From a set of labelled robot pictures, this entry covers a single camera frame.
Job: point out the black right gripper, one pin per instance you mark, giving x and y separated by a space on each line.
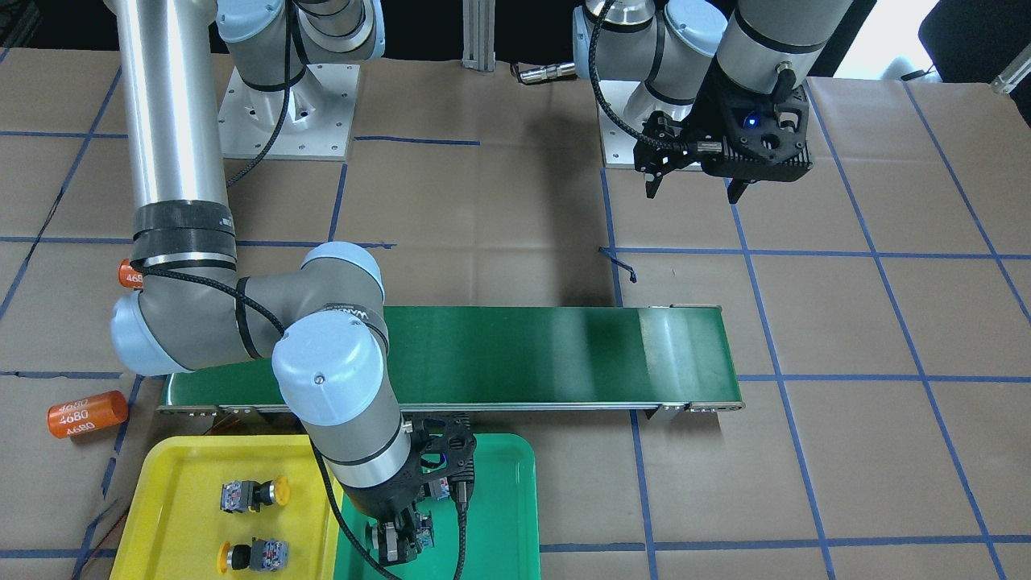
384 503

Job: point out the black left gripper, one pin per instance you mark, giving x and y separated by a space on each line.
714 103

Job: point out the orange cylinder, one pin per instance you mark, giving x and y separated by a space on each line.
129 277
88 414

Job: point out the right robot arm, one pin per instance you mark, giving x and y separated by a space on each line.
322 326

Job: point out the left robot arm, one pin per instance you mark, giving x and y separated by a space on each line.
692 85

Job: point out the green conveyor belt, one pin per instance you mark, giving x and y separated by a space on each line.
663 360

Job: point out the yellow plastic tray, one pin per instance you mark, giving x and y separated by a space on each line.
176 528

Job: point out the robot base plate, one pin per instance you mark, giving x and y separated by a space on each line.
317 125
633 103

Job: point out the yellow push button switch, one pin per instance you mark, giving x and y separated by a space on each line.
259 555

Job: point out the yellow mushroom button switch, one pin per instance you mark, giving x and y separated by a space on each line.
241 496

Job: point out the aluminium frame post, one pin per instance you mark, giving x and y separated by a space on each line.
478 35

